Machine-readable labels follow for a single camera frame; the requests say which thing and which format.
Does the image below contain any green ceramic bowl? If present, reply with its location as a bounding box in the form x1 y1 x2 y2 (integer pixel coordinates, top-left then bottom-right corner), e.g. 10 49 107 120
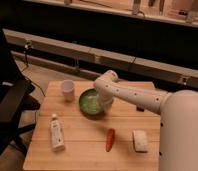
79 89 104 116

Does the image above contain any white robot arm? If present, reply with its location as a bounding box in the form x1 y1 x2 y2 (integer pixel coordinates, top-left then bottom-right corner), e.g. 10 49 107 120
93 70 198 171

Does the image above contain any white paper cup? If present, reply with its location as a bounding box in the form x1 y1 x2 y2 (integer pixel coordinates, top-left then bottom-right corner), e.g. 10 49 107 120
60 80 75 102

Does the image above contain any red chili pepper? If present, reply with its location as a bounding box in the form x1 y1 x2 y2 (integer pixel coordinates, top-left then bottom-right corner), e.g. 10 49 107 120
106 128 115 152

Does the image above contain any white sponge block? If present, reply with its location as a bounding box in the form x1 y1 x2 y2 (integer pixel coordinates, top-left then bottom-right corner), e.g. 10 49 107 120
133 130 148 153

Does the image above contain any white tube bottle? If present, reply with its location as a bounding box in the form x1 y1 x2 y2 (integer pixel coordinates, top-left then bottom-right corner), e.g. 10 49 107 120
50 114 65 151

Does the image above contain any black office chair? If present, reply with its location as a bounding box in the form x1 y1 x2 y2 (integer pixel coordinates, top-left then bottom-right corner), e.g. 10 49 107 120
0 25 40 156

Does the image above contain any black cable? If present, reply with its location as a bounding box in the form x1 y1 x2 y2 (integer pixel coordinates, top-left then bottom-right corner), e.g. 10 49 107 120
23 44 46 98

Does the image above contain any grey wall rail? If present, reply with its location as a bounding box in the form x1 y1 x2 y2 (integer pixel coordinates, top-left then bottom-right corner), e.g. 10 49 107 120
4 29 198 91

